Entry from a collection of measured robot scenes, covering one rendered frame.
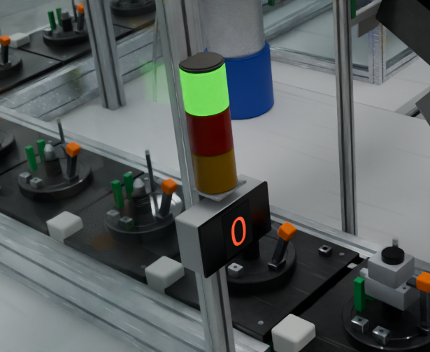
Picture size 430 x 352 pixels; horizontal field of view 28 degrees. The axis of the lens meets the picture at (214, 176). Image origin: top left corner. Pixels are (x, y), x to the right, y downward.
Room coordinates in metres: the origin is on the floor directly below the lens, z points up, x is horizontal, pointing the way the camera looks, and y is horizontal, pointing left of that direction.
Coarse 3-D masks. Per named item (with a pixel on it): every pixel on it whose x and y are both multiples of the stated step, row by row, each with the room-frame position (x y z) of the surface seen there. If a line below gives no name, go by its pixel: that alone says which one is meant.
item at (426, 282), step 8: (424, 272) 0.91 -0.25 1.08; (408, 280) 0.91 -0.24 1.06; (416, 280) 0.90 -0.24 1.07; (424, 280) 0.89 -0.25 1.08; (416, 288) 0.90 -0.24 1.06; (424, 288) 0.89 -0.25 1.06; (424, 296) 0.89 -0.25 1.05; (424, 304) 0.89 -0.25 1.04; (424, 312) 0.89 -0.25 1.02; (424, 320) 0.89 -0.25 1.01
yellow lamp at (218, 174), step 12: (192, 156) 0.88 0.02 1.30; (204, 156) 0.86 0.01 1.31; (216, 156) 0.86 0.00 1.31; (228, 156) 0.87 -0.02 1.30; (204, 168) 0.86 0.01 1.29; (216, 168) 0.86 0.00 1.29; (228, 168) 0.87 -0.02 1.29; (204, 180) 0.86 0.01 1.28; (216, 180) 0.86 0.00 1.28; (228, 180) 0.86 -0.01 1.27; (204, 192) 0.87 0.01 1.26; (216, 192) 0.86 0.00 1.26
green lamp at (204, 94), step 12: (180, 72) 0.88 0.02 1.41; (216, 72) 0.87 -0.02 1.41; (192, 84) 0.86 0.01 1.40; (204, 84) 0.86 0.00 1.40; (216, 84) 0.86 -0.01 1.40; (192, 96) 0.87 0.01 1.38; (204, 96) 0.86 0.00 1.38; (216, 96) 0.86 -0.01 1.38; (228, 96) 0.88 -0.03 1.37; (192, 108) 0.87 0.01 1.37; (204, 108) 0.86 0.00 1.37; (216, 108) 0.86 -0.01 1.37
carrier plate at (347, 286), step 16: (368, 256) 1.10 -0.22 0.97; (352, 272) 1.07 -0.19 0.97; (336, 288) 1.03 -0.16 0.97; (352, 288) 1.03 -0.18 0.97; (320, 304) 1.00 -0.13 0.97; (336, 304) 1.00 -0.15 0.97; (320, 320) 0.97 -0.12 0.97; (336, 320) 0.96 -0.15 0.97; (320, 336) 0.93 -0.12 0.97; (336, 336) 0.93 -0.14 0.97
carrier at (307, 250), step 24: (264, 240) 1.15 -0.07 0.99; (312, 240) 1.16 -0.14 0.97; (240, 264) 1.10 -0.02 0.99; (264, 264) 1.09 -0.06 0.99; (288, 264) 1.08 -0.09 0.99; (312, 264) 1.10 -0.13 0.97; (336, 264) 1.09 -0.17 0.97; (240, 288) 1.05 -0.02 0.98; (264, 288) 1.05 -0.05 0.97; (288, 288) 1.05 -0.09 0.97; (312, 288) 1.04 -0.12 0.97; (240, 312) 1.00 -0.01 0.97; (264, 312) 1.00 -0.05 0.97; (288, 312) 0.99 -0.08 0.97; (264, 336) 0.95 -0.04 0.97
